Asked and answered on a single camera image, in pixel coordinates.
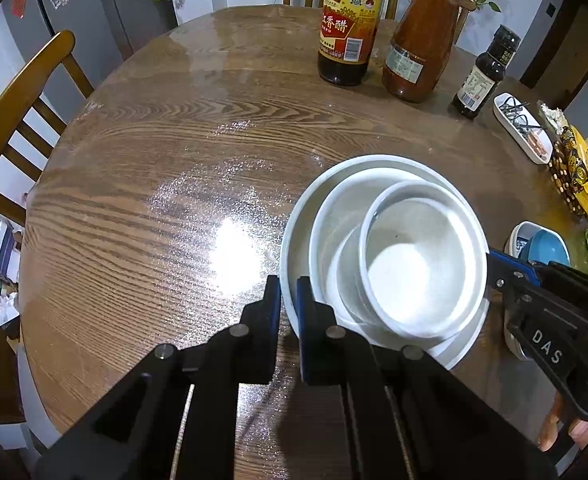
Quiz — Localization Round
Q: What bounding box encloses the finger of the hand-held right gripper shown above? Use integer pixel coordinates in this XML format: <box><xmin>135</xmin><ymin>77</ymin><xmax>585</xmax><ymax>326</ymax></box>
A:
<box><xmin>492</xmin><ymin>266</ymin><xmax>588</xmax><ymax>326</ymax></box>
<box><xmin>488</xmin><ymin>249</ymin><xmax>588</xmax><ymax>296</ymax></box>

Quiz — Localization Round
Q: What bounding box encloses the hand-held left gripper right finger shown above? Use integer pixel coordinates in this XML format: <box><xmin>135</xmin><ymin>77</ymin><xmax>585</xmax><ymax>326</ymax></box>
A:
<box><xmin>296</xmin><ymin>276</ymin><xmax>560</xmax><ymax>480</ymax></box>

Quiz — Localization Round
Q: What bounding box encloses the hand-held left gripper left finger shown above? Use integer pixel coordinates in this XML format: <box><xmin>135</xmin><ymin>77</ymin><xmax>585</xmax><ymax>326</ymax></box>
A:
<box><xmin>33</xmin><ymin>275</ymin><xmax>282</xmax><ymax>480</ymax></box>

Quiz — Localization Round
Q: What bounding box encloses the blue square plate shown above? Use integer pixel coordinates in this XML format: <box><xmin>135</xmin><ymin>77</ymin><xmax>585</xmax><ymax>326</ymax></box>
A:
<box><xmin>521</xmin><ymin>229</ymin><xmax>571</xmax><ymax>267</ymax></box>

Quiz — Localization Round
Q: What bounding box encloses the large white bowl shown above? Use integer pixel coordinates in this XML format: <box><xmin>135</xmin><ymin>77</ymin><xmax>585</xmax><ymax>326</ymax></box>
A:
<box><xmin>279</xmin><ymin>155</ymin><xmax>491</xmax><ymax>372</ymax></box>

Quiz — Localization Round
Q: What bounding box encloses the small white bowl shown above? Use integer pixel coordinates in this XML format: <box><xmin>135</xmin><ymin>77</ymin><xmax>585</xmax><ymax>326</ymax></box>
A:
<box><xmin>358</xmin><ymin>179</ymin><xmax>489</xmax><ymax>339</ymax></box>

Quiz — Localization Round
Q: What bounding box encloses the medium white bowl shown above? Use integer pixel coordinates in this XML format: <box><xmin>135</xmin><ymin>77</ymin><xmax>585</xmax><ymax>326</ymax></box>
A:
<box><xmin>308</xmin><ymin>166</ymin><xmax>490</xmax><ymax>342</ymax></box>

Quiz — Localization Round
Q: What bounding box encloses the person's right hand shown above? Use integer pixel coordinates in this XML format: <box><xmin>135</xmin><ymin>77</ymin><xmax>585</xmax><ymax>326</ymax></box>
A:
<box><xmin>538</xmin><ymin>392</ymin><xmax>588</xmax><ymax>450</ymax></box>

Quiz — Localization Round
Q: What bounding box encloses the white plate blue pattern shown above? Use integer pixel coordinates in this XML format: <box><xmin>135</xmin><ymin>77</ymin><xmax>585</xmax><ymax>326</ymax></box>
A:
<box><xmin>503</xmin><ymin>220</ymin><xmax>539</xmax><ymax>362</ymax></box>

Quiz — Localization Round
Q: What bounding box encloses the white rectangular dish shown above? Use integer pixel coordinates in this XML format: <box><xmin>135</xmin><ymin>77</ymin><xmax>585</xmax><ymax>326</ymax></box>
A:
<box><xmin>492</xmin><ymin>91</ymin><xmax>555</xmax><ymax>166</ymax></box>

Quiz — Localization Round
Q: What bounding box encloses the yellow snack packet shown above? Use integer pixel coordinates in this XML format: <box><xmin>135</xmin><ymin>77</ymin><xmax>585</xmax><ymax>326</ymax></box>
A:
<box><xmin>548</xmin><ymin>125</ymin><xmax>588</xmax><ymax>221</ymax></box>

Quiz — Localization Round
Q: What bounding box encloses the pile of dark metal clips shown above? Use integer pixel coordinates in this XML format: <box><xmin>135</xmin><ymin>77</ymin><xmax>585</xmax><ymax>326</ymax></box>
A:
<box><xmin>498</xmin><ymin>97</ymin><xmax>537</xmax><ymax>135</ymax></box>

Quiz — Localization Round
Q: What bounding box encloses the crumpled foil wrapper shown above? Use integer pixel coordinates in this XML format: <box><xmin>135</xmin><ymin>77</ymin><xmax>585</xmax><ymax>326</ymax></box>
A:
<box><xmin>536</xmin><ymin>100</ymin><xmax>570</xmax><ymax>134</ymax></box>

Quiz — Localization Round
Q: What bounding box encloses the small dark sauce bottle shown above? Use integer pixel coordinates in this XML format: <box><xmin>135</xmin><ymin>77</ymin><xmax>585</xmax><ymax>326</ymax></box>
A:
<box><xmin>451</xmin><ymin>24</ymin><xmax>522</xmax><ymax>121</ymax></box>

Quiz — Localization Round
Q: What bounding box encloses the brown wooden door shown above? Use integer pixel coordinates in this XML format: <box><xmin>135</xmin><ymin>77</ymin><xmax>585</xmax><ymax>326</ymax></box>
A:
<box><xmin>519</xmin><ymin>0</ymin><xmax>588</xmax><ymax>111</ymax></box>

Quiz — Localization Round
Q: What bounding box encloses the orange sauce jar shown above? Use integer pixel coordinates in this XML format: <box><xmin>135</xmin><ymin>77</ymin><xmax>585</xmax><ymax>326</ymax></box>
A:
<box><xmin>381</xmin><ymin>0</ymin><xmax>476</xmax><ymax>104</ymax></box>

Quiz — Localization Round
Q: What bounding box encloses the dark vinegar bottle red label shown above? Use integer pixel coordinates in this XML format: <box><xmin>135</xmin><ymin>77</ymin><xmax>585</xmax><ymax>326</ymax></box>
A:
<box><xmin>317</xmin><ymin>0</ymin><xmax>391</xmax><ymax>87</ymax></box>

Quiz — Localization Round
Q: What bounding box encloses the grey refrigerator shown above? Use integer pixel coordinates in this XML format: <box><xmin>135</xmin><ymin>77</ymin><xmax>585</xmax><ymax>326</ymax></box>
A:
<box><xmin>28</xmin><ymin>0</ymin><xmax>180</xmax><ymax>63</ymax></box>

